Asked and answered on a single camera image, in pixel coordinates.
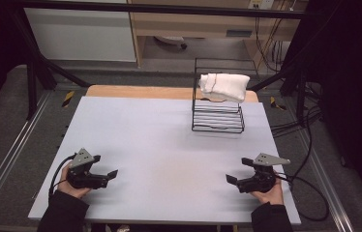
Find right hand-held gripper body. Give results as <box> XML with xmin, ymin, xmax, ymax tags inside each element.
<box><xmin>236</xmin><ymin>153</ymin><xmax>291</xmax><ymax>194</ymax></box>

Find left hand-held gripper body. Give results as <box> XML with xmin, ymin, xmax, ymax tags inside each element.
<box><xmin>67</xmin><ymin>148</ymin><xmax>110</xmax><ymax>190</ymax></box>

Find black wire rack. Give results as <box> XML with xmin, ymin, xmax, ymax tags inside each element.
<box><xmin>191</xmin><ymin>57</ymin><xmax>260</xmax><ymax>134</ymax></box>

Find white towel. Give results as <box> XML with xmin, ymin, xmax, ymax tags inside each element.
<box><xmin>197</xmin><ymin>72</ymin><xmax>251</xmax><ymax>104</ymax></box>

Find person's left hand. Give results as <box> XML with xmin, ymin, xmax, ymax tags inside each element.
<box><xmin>58</xmin><ymin>162</ymin><xmax>93</xmax><ymax>200</ymax></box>

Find person's right hand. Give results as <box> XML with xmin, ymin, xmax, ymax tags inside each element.
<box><xmin>250</xmin><ymin>178</ymin><xmax>285</xmax><ymax>207</ymax></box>

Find white table board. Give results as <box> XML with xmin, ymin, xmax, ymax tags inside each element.
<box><xmin>27</xmin><ymin>96</ymin><xmax>302</xmax><ymax>226</ymax></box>

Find yellow black tape strip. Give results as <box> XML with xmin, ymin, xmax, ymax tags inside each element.
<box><xmin>61</xmin><ymin>90</ymin><xmax>75</xmax><ymax>108</ymax></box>
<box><xmin>269</xmin><ymin>96</ymin><xmax>287</xmax><ymax>112</ymax></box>

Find wooden table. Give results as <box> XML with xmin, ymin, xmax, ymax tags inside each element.
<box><xmin>85</xmin><ymin>84</ymin><xmax>260</xmax><ymax>103</ymax></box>

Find white cabinet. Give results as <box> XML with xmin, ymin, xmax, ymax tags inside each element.
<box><xmin>24</xmin><ymin>7</ymin><xmax>137</xmax><ymax>63</ymax></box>

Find white power strip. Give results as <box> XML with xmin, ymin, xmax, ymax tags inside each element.
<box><xmin>154</xmin><ymin>35</ymin><xmax>189</xmax><ymax>50</ymax></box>

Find light wooden desk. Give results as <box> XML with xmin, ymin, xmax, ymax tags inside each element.
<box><xmin>127</xmin><ymin>0</ymin><xmax>309</xmax><ymax>69</ymax></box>

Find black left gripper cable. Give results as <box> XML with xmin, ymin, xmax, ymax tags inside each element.
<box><xmin>48</xmin><ymin>154</ymin><xmax>77</xmax><ymax>197</ymax></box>

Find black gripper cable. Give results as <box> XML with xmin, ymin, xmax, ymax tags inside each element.
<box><xmin>274</xmin><ymin>172</ymin><xmax>330</xmax><ymax>222</ymax></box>
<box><xmin>48</xmin><ymin>154</ymin><xmax>77</xmax><ymax>197</ymax></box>

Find bundle of black floor cables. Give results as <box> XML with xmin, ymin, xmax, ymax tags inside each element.
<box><xmin>270</xmin><ymin>81</ymin><xmax>323</xmax><ymax>138</ymax></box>

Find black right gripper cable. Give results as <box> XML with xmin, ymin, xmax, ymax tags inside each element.
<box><xmin>274</xmin><ymin>172</ymin><xmax>330</xmax><ymax>222</ymax></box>

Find aluminium floor rail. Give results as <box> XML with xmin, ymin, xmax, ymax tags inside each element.
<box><xmin>285</xmin><ymin>96</ymin><xmax>355</xmax><ymax>232</ymax></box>
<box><xmin>0</xmin><ymin>91</ymin><xmax>53</xmax><ymax>220</ymax></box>

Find black metal frame stand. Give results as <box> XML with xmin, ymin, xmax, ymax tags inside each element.
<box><xmin>248</xmin><ymin>13</ymin><xmax>332</xmax><ymax>125</ymax></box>
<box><xmin>8</xmin><ymin>9</ymin><xmax>91</xmax><ymax>121</ymax></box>

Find hanging cables under desk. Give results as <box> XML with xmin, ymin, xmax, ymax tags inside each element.
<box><xmin>254</xmin><ymin>15</ymin><xmax>288</xmax><ymax>73</ymax></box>

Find white wall socket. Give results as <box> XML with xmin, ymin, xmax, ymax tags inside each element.
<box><xmin>248</xmin><ymin>0</ymin><xmax>275</xmax><ymax>11</ymax></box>

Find black metal frame crossbar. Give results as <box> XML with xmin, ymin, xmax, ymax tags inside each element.
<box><xmin>8</xmin><ymin>0</ymin><xmax>311</xmax><ymax>19</ymax></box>

